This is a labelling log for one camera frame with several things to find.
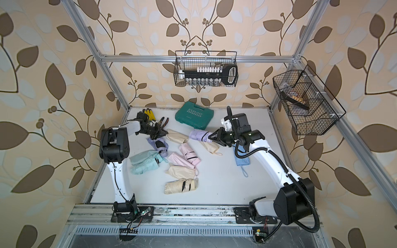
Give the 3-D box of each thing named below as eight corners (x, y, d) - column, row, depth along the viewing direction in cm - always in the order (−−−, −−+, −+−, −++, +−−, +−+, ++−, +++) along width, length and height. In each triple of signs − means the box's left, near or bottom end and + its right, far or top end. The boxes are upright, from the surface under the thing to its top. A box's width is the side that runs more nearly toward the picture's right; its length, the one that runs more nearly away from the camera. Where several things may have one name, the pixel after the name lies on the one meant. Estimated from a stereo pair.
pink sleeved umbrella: (192, 168, 91) (192, 165, 88) (178, 149, 99) (178, 146, 96) (201, 162, 93) (201, 159, 90) (186, 144, 102) (186, 141, 99)
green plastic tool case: (171, 119, 115) (170, 115, 111) (185, 103, 126) (184, 99, 122) (203, 132, 107) (203, 128, 104) (214, 114, 118) (215, 110, 115)
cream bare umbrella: (166, 195, 81) (164, 193, 79) (165, 184, 85) (164, 182, 82) (199, 188, 83) (199, 186, 81) (198, 178, 87) (197, 175, 84)
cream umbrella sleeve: (166, 179, 88) (165, 176, 84) (168, 168, 92) (167, 165, 88) (195, 179, 88) (195, 176, 84) (196, 168, 92) (195, 165, 88)
